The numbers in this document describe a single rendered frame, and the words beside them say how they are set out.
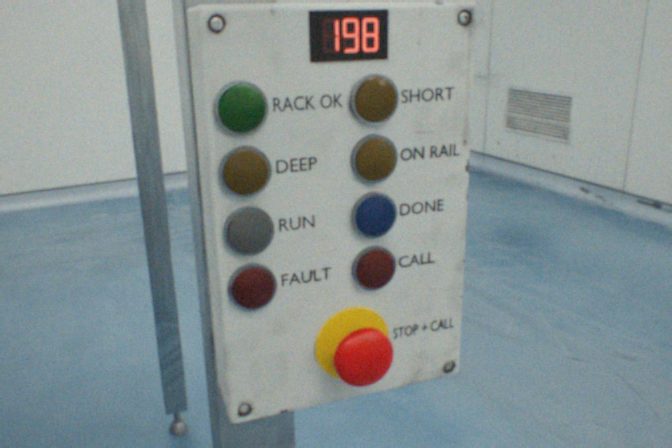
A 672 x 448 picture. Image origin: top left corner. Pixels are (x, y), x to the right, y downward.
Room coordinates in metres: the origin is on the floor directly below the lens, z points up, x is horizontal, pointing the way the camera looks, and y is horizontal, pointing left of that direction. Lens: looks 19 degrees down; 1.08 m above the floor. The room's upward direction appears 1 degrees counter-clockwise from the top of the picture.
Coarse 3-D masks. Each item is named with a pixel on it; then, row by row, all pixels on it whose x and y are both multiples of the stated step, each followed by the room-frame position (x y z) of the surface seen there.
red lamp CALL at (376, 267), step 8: (368, 256) 0.38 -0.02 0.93; (376, 256) 0.38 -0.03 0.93; (384, 256) 0.38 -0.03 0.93; (360, 264) 0.38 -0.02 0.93; (368, 264) 0.38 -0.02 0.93; (376, 264) 0.38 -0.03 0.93; (384, 264) 0.38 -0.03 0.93; (392, 264) 0.38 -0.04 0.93; (360, 272) 0.37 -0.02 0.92; (368, 272) 0.38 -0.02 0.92; (376, 272) 0.38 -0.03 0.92; (384, 272) 0.38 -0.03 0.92; (392, 272) 0.38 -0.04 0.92; (360, 280) 0.38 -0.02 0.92; (368, 280) 0.38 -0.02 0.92; (376, 280) 0.38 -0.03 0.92; (384, 280) 0.38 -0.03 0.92
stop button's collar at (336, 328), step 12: (348, 312) 0.38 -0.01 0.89; (360, 312) 0.38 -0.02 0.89; (372, 312) 0.38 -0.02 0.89; (324, 324) 0.37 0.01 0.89; (336, 324) 0.37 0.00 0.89; (348, 324) 0.38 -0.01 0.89; (360, 324) 0.38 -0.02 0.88; (372, 324) 0.38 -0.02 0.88; (384, 324) 0.38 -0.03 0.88; (324, 336) 0.37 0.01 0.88; (336, 336) 0.37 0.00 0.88; (324, 348) 0.37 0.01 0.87; (324, 360) 0.37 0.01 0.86
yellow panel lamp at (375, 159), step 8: (368, 144) 0.38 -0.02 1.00; (376, 144) 0.38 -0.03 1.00; (384, 144) 0.38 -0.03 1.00; (360, 152) 0.38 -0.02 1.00; (368, 152) 0.38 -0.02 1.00; (376, 152) 0.38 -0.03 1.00; (384, 152) 0.38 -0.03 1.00; (392, 152) 0.38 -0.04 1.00; (360, 160) 0.37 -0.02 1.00; (368, 160) 0.38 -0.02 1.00; (376, 160) 0.38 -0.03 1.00; (384, 160) 0.38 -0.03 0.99; (392, 160) 0.38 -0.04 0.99; (360, 168) 0.38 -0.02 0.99; (368, 168) 0.38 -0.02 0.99; (376, 168) 0.38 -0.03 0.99; (384, 168) 0.38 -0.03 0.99; (392, 168) 0.38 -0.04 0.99; (368, 176) 0.38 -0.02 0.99; (376, 176) 0.38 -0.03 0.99; (384, 176) 0.38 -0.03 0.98
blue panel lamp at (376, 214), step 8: (368, 200) 0.38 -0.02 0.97; (376, 200) 0.38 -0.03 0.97; (384, 200) 0.38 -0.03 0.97; (360, 208) 0.38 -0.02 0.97; (368, 208) 0.38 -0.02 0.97; (376, 208) 0.38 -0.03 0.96; (384, 208) 0.38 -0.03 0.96; (392, 208) 0.38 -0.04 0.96; (360, 216) 0.38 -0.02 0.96; (368, 216) 0.38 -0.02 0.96; (376, 216) 0.38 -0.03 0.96; (384, 216) 0.38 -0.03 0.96; (392, 216) 0.38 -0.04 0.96; (360, 224) 0.38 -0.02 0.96; (368, 224) 0.38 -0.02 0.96; (376, 224) 0.38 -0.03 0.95; (384, 224) 0.38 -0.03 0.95; (392, 224) 0.38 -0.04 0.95; (368, 232) 0.38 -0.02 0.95; (376, 232) 0.38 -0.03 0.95; (384, 232) 0.38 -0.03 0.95
